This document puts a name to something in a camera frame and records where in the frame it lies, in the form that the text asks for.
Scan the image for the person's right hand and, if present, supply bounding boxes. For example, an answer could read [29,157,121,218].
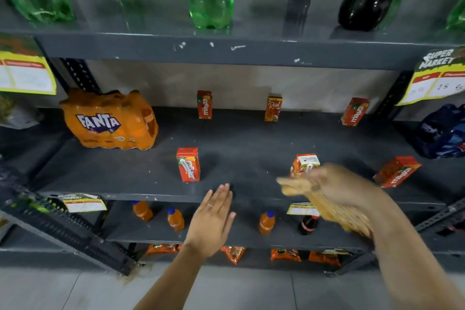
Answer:
[276,163,386,212]

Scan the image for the person's left hand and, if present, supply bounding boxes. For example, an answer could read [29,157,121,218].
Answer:
[183,183,237,259]

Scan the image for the yellow dusting cloth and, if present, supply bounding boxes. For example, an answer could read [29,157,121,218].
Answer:
[307,190,374,238]

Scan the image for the person's right forearm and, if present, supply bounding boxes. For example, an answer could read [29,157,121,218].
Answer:
[369,190,465,310]

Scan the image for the person's left forearm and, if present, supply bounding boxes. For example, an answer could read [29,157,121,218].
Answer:
[132,244,208,310]

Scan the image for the small yellow price tag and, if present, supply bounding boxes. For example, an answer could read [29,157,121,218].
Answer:
[58,193,108,213]
[287,202,320,217]

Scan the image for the white-topped red juice carton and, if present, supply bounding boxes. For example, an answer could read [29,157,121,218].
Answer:
[289,154,321,179]

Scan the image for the orange snack packet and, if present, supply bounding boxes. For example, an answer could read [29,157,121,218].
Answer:
[221,246,248,266]
[145,244,182,256]
[308,250,351,268]
[270,249,302,263]

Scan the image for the small orange drink bottle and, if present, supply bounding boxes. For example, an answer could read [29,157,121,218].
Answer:
[258,210,276,236]
[132,200,154,222]
[167,207,185,233]

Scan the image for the small dark cola bottle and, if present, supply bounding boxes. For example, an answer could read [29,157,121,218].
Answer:
[298,215,320,236]

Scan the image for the orange-brown juice carton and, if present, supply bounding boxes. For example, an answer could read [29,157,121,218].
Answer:
[264,95,283,123]

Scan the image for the orange soda bottle multipack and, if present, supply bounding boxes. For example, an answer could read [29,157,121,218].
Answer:
[59,88,159,151]

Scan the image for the grey metal shelf rack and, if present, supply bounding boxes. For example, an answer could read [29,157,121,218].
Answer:
[0,0,465,278]

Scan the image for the dark perforated metal rack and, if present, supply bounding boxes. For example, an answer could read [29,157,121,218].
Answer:
[0,155,138,277]

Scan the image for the blue bottle multipack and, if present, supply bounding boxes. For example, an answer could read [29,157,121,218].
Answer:
[409,104,465,160]

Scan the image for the large yellow price tag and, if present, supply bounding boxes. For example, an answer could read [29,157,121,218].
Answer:
[396,46,465,107]
[0,35,57,96]

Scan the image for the clear plastic food packet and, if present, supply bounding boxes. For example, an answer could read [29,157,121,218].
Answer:
[0,93,43,130]

